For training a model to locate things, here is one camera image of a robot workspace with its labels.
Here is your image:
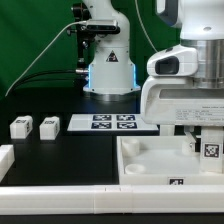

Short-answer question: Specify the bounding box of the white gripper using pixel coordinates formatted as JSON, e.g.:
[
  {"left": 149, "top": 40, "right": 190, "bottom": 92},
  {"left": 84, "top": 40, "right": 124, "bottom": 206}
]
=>
[{"left": 140, "top": 77, "right": 224, "bottom": 150}]

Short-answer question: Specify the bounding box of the white square tabletop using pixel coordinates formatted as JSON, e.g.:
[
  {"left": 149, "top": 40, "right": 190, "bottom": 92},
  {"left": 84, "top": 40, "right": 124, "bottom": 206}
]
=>
[{"left": 117, "top": 136, "right": 224, "bottom": 185}]

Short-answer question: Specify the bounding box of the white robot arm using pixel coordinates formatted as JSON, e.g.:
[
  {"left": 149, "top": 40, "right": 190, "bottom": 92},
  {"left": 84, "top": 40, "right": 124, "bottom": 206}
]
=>
[{"left": 77, "top": 0, "right": 224, "bottom": 149}]

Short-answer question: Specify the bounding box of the white front obstacle bar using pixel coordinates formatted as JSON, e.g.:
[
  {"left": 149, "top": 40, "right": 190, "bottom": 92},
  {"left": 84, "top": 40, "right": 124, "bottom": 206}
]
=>
[{"left": 0, "top": 185, "right": 224, "bottom": 215}]

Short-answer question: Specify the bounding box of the white obstacle bar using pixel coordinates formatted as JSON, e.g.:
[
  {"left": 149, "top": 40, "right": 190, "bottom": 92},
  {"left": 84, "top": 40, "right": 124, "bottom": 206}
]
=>
[
  {"left": 0, "top": 145, "right": 15, "bottom": 182},
  {"left": 0, "top": 185, "right": 224, "bottom": 215}
]

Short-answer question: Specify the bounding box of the white tag board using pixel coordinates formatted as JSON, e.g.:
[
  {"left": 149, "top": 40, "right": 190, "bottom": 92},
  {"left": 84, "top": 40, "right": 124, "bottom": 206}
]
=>
[{"left": 68, "top": 114, "right": 158, "bottom": 131}]

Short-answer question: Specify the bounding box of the white left obstacle bar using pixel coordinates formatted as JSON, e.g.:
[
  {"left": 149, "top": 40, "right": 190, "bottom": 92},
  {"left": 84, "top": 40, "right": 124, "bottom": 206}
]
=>
[{"left": 0, "top": 145, "right": 15, "bottom": 182}]

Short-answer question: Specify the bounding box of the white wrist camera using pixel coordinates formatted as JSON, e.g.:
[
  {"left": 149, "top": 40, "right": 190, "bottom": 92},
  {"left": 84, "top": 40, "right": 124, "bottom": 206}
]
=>
[{"left": 147, "top": 45, "right": 198, "bottom": 77}]

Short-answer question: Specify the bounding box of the black cable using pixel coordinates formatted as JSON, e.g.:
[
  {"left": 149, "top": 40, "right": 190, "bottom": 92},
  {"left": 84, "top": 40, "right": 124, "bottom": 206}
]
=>
[{"left": 13, "top": 69, "right": 88, "bottom": 91}]

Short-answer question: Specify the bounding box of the black camera on mount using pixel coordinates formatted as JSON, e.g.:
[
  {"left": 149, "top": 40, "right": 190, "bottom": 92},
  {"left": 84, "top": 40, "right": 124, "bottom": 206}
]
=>
[{"left": 75, "top": 19, "right": 120, "bottom": 35}]

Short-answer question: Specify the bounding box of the white cable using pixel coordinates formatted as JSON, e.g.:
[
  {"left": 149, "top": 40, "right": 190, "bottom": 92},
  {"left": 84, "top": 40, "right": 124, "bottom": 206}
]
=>
[{"left": 4, "top": 20, "right": 88, "bottom": 98}]

